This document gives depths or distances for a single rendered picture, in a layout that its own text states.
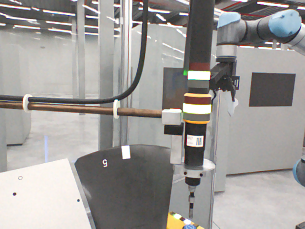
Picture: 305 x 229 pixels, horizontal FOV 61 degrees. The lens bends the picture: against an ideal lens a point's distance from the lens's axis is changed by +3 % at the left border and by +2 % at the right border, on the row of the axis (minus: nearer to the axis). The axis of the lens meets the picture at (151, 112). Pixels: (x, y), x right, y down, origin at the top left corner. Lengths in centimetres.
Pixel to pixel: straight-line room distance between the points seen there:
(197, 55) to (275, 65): 432
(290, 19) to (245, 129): 363
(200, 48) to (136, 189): 31
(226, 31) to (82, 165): 66
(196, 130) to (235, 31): 62
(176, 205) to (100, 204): 119
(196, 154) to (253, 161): 432
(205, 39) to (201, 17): 3
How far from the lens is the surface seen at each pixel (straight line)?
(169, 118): 41
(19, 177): 73
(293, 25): 92
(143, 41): 42
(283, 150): 511
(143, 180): 55
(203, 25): 40
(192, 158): 42
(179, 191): 170
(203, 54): 40
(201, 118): 40
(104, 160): 58
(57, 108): 48
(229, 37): 97
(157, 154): 58
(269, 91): 465
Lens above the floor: 160
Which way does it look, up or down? 8 degrees down
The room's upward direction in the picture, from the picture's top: 2 degrees clockwise
